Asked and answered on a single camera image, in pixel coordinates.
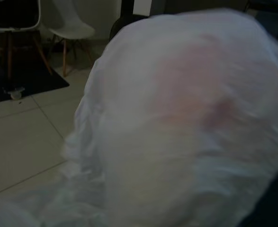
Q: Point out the white plastic trash bag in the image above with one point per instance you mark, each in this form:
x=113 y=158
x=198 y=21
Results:
x=176 y=123

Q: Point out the white chair wooden legs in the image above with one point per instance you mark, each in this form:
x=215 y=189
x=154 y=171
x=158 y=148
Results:
x=67 y=35
x=15 y=30

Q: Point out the black floor mat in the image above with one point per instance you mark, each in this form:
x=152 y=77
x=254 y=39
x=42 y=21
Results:
x=18 y=80

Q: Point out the black backpack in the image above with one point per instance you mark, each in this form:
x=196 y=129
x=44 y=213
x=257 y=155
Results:
x=14 y=13

